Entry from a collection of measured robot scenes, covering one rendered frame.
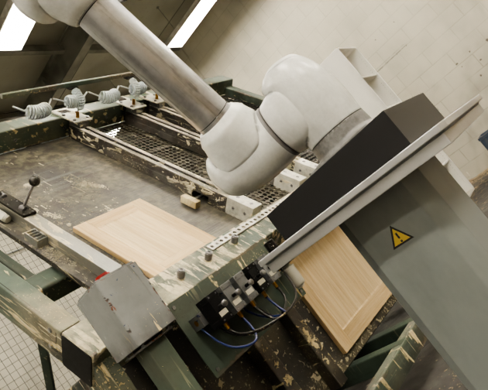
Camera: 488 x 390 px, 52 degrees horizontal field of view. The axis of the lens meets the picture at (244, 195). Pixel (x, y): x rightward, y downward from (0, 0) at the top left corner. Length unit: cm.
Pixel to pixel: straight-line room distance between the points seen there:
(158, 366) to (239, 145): 53
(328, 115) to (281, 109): 11
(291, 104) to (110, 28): 44
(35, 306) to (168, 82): 68
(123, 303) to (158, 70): 53
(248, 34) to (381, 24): 193
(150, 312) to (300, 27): 629
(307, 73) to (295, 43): 604
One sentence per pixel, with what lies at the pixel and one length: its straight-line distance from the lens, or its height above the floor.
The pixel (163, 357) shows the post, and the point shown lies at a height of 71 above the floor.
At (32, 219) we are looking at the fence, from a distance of 182.
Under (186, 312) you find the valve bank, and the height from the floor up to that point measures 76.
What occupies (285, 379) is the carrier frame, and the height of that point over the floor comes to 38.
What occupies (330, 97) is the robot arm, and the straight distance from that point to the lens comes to 116.
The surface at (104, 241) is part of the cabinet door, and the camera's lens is 172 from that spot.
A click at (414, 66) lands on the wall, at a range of 670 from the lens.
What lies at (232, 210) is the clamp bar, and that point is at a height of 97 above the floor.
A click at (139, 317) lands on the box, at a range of 114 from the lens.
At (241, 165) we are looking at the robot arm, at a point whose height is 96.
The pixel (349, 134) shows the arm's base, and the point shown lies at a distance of 114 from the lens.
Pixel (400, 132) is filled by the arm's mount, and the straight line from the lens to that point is 97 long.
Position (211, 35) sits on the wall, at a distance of 792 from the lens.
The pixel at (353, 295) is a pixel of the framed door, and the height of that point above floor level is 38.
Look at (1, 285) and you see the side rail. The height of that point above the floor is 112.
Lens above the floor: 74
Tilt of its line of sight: 8 degrees up
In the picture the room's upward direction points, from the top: 37 degrees counter-clockwise
